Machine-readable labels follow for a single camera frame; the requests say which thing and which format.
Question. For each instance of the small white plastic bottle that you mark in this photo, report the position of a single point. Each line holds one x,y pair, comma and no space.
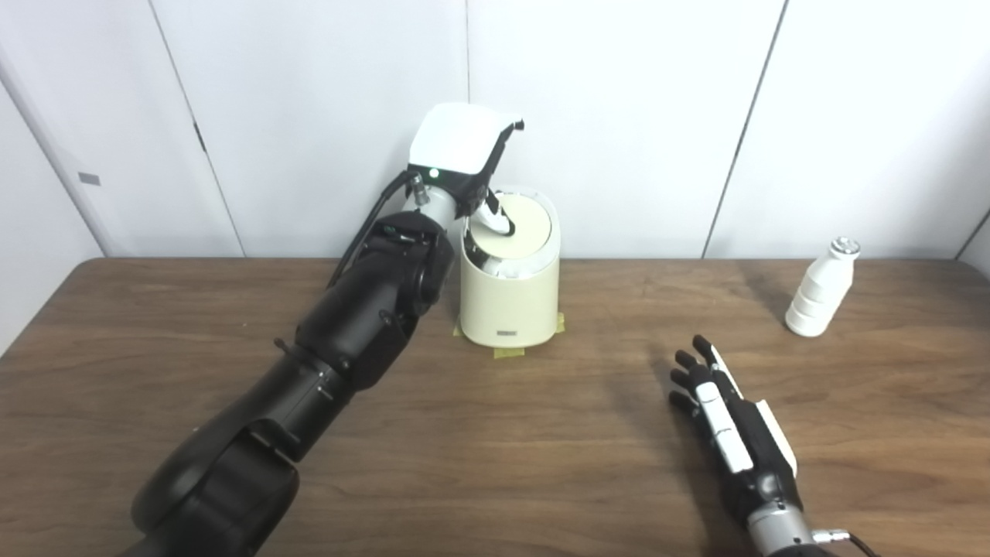
816,298

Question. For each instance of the small grey wall label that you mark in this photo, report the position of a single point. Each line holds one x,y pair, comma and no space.
89,179

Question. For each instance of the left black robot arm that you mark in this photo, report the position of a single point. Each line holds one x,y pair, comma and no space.
348,325

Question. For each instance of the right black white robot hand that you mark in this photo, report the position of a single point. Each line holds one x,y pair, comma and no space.
746,441

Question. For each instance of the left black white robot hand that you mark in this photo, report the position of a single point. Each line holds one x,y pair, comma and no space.
452,139

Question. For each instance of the cream-colored plastic bin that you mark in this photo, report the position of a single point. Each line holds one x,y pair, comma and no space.
506,305

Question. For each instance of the black wall panel hinge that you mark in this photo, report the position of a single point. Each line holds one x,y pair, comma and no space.
200,138

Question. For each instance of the cream round bin lid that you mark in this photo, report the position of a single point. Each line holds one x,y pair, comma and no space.
530,228

